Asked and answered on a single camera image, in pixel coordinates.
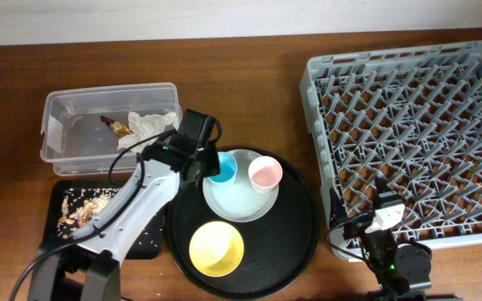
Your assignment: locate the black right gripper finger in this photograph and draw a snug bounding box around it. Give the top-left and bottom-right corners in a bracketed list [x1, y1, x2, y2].
[375, 176, 392, 198]
[329, 188, 348, 227]

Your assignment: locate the white napkin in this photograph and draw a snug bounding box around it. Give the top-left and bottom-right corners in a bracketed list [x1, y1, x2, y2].
[117, 111, 179, 151]

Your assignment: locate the brown gold coffee wrapper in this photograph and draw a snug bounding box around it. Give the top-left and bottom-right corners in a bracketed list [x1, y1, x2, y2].
[100, 115, 133, 138]

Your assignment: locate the yellow plastic bowl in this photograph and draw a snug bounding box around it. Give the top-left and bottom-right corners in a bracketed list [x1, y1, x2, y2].
[189, 221, 244, 278]

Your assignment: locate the food scraps pile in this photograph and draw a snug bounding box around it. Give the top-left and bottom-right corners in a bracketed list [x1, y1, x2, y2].
[55, 187, 162, 247]

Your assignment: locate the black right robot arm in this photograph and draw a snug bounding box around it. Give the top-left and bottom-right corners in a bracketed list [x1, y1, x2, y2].
[326, 177, 433, 300]

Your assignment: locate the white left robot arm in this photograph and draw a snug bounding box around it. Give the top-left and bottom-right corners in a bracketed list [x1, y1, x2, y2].
[10, 110, 222, 300]

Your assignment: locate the grey dishwasher rack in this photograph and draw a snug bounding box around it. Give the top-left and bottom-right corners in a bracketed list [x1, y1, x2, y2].
[300, 41, 482, 256]

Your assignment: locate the clear plastic waste bin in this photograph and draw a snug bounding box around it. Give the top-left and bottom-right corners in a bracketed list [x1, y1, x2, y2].
[40, 83, 182, 176]

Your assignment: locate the light blue plastic cup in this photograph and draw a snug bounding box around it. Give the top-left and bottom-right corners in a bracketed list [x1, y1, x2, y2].
[208, 152, 238, 187]

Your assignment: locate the round black serving tray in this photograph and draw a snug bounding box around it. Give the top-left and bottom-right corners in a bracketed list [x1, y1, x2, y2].
[164, 148, 320, 299]

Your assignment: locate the white round plate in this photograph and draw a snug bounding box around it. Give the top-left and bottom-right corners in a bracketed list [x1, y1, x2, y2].
[203, 149, 279, 222]

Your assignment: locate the pink plastic cup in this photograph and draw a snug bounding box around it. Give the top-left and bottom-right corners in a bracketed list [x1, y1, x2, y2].
[248, 156, 283, 193]

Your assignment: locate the black rectangular tray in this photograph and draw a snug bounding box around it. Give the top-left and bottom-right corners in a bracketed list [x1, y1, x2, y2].
[41, 180, 166, 260]

